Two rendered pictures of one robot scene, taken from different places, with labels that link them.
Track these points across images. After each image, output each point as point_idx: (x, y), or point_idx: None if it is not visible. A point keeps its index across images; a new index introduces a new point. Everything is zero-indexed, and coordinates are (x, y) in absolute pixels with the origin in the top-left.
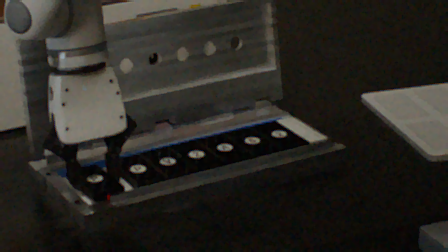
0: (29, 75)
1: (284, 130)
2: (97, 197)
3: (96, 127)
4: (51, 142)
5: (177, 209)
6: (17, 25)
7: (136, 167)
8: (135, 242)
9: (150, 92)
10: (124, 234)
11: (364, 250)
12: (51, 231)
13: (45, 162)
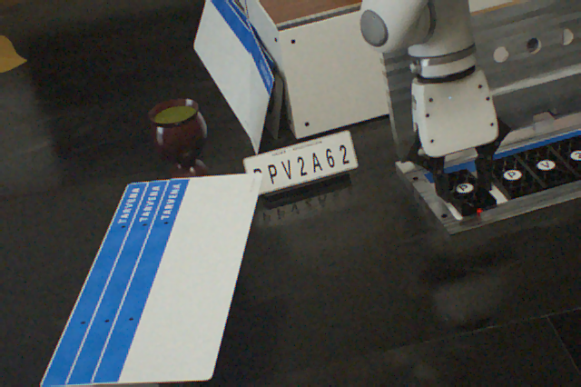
0: (392, 74)
1: None
2: (466, 213)
3: (464, 137)
4: (416, 153)
5: (555, 223)
6: (373, 37)
7: (510, 173)
8: (507, 266)
9: (528, 82)
10: (495, 255)
11: None
12: (417, 249)
13: (413, 163)
